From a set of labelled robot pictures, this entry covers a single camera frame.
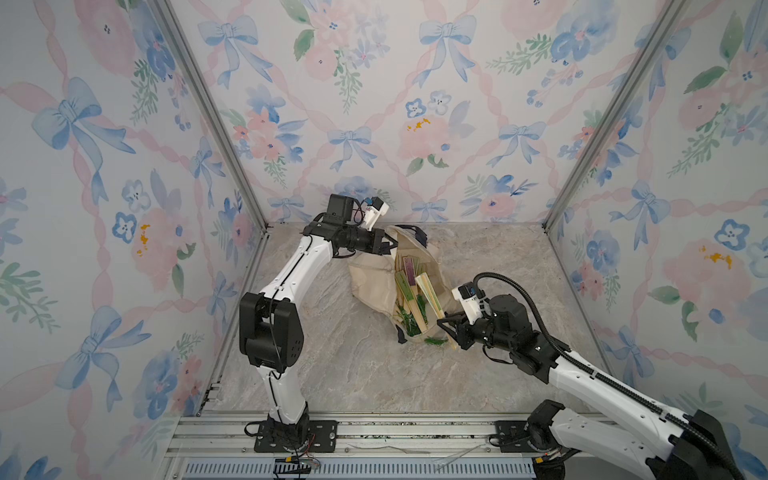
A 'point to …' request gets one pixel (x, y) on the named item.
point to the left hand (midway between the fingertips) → (398, 242)
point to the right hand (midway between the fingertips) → (444, 318)
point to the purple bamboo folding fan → (409, 269)
